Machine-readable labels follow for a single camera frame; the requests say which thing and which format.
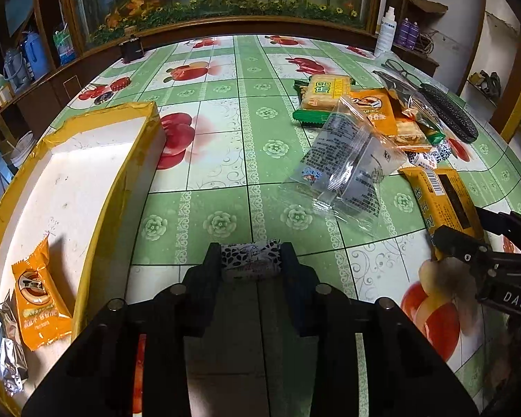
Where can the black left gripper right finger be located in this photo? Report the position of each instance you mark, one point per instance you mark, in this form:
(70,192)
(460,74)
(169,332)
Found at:
(315,308)

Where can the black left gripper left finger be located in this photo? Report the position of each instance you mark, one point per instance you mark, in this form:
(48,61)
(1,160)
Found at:
(186,309)

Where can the black white patterned candy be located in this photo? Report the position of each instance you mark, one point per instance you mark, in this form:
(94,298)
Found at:
(255,261)

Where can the large orange snack bag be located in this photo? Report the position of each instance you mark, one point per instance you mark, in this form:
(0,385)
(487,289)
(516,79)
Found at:
(443,200)

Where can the clear plastic printed bag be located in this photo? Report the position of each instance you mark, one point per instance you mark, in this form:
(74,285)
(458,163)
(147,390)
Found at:
(342,170)

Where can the orange snack packet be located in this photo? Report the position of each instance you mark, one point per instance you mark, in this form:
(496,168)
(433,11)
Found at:
(42,315)

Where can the silver foil snack packet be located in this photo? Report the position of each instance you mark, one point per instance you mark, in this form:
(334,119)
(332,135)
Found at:
(13,364)

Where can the orange cracker packet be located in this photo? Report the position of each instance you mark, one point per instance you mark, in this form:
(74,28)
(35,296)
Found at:
(389,120)

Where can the yellow green cracker pack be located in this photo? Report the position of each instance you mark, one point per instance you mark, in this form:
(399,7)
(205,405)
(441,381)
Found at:
(318,96)

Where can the yellow taped foam box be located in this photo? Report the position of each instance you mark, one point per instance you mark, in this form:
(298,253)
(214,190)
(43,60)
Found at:
(83,189)

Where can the green fruit pattern tablecloth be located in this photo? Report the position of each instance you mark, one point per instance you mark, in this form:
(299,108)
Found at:
(248,171)

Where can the black glasses case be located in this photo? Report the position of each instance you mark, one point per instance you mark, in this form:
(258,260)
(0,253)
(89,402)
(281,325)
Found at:
(450,113)

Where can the black eyeglasses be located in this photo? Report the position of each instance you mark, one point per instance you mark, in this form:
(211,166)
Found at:
(399,68)

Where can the dark ink bottle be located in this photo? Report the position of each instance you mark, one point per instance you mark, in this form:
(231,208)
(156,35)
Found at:
(131,49)

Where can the purple bottles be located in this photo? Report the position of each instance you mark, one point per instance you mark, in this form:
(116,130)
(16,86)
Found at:
(407,34)

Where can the white spray bottle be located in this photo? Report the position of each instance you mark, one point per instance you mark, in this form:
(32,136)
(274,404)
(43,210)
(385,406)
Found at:
(386,33)

